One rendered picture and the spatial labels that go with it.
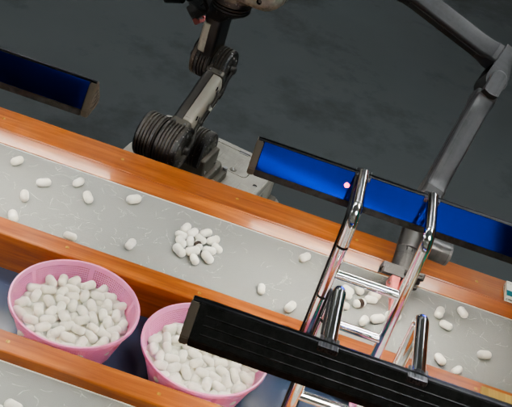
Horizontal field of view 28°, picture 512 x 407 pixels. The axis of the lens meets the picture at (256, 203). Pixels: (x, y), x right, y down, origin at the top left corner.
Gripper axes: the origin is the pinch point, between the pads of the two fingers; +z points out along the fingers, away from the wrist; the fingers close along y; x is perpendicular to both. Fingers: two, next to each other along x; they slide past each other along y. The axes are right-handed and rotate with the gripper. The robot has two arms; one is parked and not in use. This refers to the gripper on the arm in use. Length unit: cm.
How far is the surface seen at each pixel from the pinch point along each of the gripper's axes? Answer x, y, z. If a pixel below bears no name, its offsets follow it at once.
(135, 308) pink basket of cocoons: -19, -53, 24
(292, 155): -32.1, -33.0, -14.5
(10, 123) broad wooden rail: 12, -102, -16
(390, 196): -31.6, -11.3, -13.2
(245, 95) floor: 197, -61, -128
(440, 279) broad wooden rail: 9.8, 11.1, -13.5
